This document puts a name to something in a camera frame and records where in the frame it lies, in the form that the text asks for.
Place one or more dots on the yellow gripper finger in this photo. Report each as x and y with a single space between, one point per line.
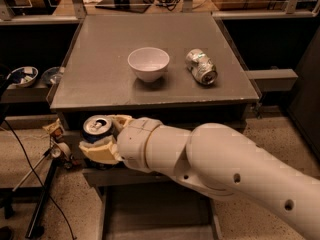
120 121
104 153

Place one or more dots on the clear glass bowl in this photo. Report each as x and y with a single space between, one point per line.
52 76

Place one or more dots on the blue pepsi can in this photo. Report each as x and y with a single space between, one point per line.
98 128

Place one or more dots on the crumpled snack wrapper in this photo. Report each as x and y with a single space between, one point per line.
55 129

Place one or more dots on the grey drawer cabinet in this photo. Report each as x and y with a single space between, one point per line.
179 68

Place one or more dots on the bowl with small items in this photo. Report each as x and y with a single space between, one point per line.
23 77

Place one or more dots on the white rod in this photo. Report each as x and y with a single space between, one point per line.
32 170

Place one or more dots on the white bowl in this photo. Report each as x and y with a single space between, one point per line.
148 63

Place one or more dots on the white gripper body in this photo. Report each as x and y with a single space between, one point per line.
134 142

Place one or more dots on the roll of tape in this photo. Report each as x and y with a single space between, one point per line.
61 150

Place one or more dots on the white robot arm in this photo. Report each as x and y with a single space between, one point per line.
213 159

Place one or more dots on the black metal floor bar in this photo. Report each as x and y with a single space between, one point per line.
35 229

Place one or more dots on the crushed silver green can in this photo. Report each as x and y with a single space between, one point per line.
201 67

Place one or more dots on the black monitor stand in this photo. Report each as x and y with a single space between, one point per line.
134 6

